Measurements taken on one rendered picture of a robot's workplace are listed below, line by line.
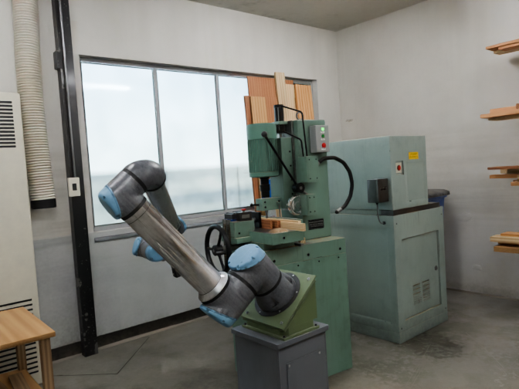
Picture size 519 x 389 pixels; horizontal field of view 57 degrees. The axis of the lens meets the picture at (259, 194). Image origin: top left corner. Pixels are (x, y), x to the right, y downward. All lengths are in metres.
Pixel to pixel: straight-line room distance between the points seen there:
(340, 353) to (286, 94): 2.64
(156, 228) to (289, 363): 0.77
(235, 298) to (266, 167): 1.03
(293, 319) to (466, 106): 3.10
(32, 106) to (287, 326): 2.21
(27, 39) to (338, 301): 2.54
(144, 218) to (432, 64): 3.61
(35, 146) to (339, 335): 2.24
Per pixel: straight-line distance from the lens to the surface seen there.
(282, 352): 2.00
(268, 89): 4.60
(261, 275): 1.94
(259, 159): 2.72
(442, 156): 4.73
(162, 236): 1.76
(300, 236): 2.60
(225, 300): 1.88
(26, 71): 3.44
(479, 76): 4.61
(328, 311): 2.90
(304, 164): 2.75
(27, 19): 3.54
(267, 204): 2.77
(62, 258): 3.62
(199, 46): 4.29
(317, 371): 2.17
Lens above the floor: 1.24
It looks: 3 degrees down
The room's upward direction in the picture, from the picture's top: 4 degrees counter-clockwise
